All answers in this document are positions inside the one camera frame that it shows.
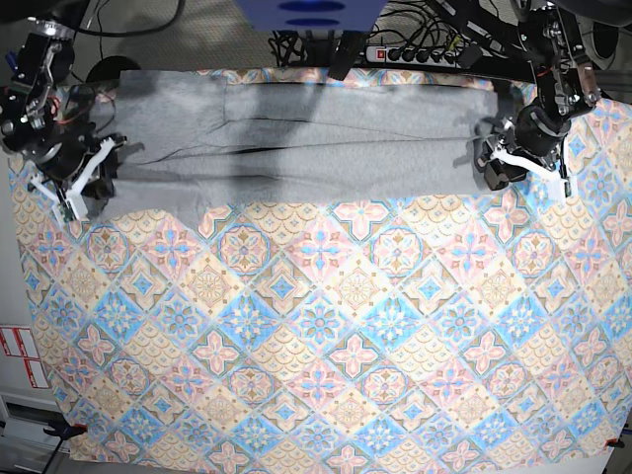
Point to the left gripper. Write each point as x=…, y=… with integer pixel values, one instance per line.
x=537, y=133

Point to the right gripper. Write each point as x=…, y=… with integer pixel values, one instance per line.
x=74, y=158

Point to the grey T-shirt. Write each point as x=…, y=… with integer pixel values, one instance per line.
x=197, y=142

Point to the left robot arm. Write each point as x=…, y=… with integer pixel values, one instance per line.
x=551, y=42

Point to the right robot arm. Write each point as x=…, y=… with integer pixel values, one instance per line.
x=74, y=164

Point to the black office chair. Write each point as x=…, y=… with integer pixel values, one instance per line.
x=110, y=68

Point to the white power strip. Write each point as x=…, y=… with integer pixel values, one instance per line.
x=429, y=55

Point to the red white labels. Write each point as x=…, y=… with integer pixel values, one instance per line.
x=19, y=342

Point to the patterned tablecloth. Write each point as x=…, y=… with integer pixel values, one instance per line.
x=422, y=335

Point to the black orange corner clamp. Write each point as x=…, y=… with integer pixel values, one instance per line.
x=64, y=431

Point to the black orange right clamp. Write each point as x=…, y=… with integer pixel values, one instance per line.
x=616, y=443

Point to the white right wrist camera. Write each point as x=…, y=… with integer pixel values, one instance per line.
x=79, y=182

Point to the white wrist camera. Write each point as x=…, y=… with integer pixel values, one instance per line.
x=560, y=184
x=79, y=182

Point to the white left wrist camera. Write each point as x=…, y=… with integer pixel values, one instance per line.
x=560, y=184

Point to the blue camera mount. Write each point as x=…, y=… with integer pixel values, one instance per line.
x=319, y=15

